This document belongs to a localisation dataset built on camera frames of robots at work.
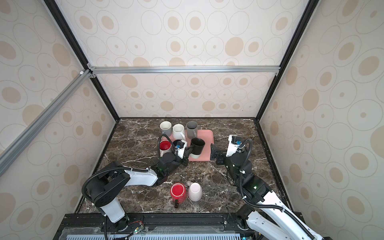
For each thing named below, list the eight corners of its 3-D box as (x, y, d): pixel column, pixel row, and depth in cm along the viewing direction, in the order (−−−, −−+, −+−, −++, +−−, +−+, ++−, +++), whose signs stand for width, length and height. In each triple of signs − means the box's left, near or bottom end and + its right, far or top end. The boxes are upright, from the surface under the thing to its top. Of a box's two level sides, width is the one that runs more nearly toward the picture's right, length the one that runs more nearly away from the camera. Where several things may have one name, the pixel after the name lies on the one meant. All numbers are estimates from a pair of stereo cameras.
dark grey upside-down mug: (185, 139, 109) (184, 129, 100) (188, 130, 115) (187, 119, 106) (195, 141, 108) (195, 131, 99) (198, 132, 114) (198, 121, 105)
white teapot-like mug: (173, 143, 108) (171, 134, 99) (174, 132, 114) (173, 123, 106) (184, 143, 108) (184, 134, 99) (185, 132, 114) (184, 123, 106)
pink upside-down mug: (183, 196, 84) (182, 190, 76) (188, 185, 88) (188, 178, 80) (198, 203, 82) (199, 198, 74) (203, 192, 85) (204, 185, 78)
